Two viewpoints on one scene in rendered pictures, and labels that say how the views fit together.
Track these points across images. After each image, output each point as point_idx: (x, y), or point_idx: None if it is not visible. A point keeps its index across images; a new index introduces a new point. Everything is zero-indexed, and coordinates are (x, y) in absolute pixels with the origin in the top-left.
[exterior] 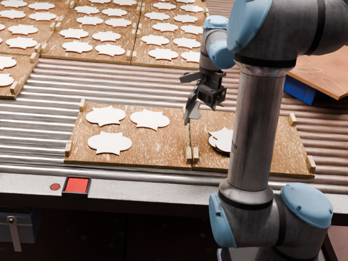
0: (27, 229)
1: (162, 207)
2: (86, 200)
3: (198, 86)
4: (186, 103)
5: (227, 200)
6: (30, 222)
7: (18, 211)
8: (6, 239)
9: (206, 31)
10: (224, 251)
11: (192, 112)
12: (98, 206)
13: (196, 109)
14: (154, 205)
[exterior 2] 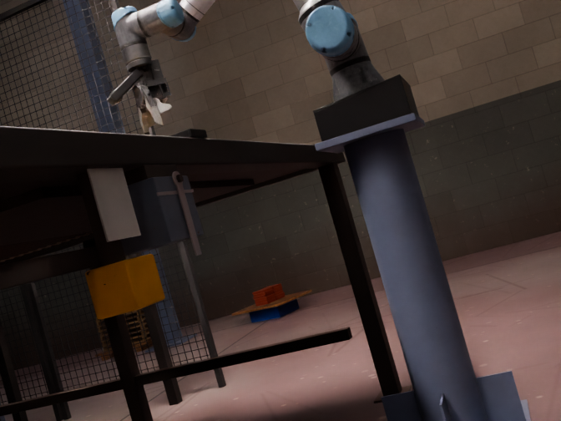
0: (191, 200)
1: (247, 149)
2: (207, 143)
3: (145, 81)
4: (149, 100)
5: (325, 0)
6: (189, 185)
7: (169, 172)
8: (182, 231)
9: (128, 17)
10: (326, 122)
11: (159, 107)
12: (216, 153)
13: (159, 103)
14: (243, 147)
